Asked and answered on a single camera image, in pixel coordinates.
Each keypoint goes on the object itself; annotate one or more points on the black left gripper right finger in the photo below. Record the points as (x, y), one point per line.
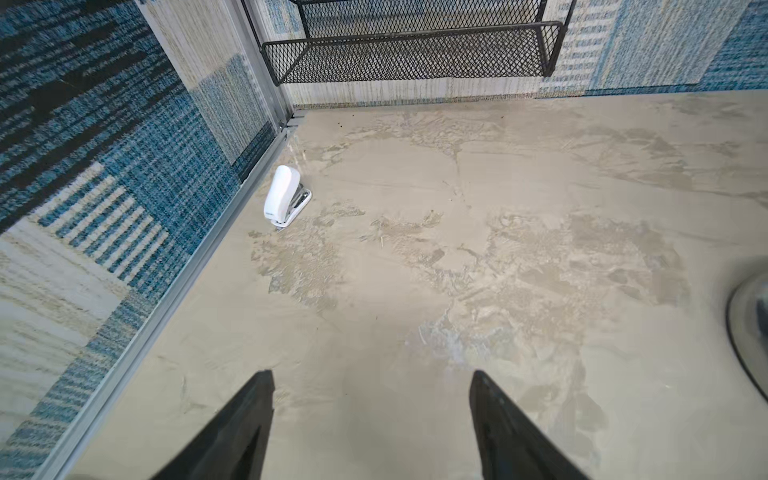
(510, 445)

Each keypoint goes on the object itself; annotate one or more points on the small white stapler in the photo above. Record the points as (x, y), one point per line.
(286, 198)

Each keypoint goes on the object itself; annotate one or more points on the chrome wine glass rack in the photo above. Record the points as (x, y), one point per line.
(746, 324)

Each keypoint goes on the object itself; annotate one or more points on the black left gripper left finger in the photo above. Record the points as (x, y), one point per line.
(233, 444)

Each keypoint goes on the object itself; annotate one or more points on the black wire mesh shelf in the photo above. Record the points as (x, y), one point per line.
(363, 41)

